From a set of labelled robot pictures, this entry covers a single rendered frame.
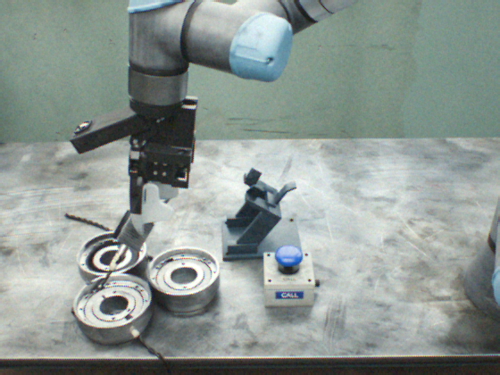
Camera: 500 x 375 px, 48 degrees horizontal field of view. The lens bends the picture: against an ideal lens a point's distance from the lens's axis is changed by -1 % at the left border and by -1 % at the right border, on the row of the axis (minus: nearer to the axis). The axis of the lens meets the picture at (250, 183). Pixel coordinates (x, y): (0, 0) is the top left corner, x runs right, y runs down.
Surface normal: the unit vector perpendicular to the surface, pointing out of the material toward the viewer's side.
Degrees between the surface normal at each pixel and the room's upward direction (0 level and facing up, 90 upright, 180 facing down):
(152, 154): 91
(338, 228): 0
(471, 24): 90
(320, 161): 0
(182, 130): 91
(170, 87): 94
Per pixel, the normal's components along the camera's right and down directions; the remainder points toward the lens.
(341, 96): 0.00, 0.54
